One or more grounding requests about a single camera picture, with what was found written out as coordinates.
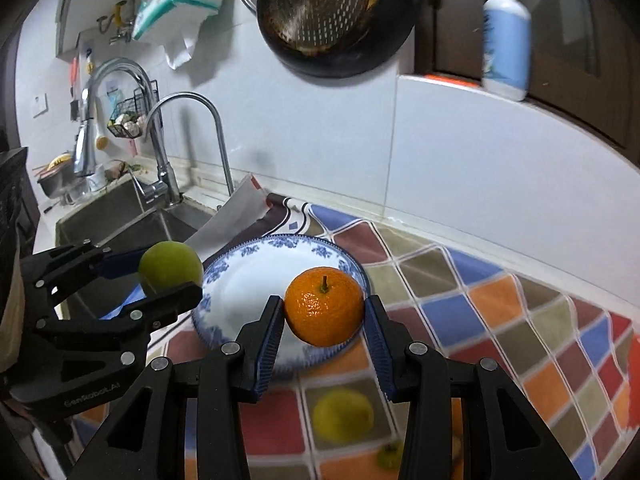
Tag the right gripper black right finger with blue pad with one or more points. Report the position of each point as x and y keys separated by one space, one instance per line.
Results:
x=503 y=435

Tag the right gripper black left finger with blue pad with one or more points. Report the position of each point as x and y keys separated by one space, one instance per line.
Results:
x=143 y=438

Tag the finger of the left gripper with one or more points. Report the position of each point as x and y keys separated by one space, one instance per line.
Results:
x=136 y=320
x=52 y=276

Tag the large green apple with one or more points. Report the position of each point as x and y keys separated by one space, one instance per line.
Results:
x=167 y=265

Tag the small green citrus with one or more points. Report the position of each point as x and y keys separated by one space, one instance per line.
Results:
x=389 y=455

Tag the yellow-green apple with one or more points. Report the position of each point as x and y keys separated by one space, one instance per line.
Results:
x=342 y=416

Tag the orange with stem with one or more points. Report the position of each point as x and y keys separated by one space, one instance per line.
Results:
x=324 y=307

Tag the chrome kitchen faucet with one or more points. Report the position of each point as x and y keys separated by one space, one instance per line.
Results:
x=187 y=138

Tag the blue white oval plate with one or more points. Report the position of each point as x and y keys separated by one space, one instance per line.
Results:
x=238 y=283

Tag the steel sink basin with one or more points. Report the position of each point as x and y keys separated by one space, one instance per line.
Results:
x=120 y=220

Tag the colourful checkered tablecloth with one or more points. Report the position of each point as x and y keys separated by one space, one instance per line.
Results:
x=576 y=362

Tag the white paper sheet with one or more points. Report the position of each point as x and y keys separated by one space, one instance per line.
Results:
x=247 y=204

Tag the tissue paper pack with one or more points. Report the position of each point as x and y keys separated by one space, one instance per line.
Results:
x=174 y=25

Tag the black hanging pan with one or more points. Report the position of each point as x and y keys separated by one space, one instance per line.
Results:
x=335 y=38

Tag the white blue soap bottle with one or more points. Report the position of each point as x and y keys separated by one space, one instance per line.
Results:
x=506 y=48

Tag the wire sink basket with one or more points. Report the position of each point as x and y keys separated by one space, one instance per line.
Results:
x=128 y=115

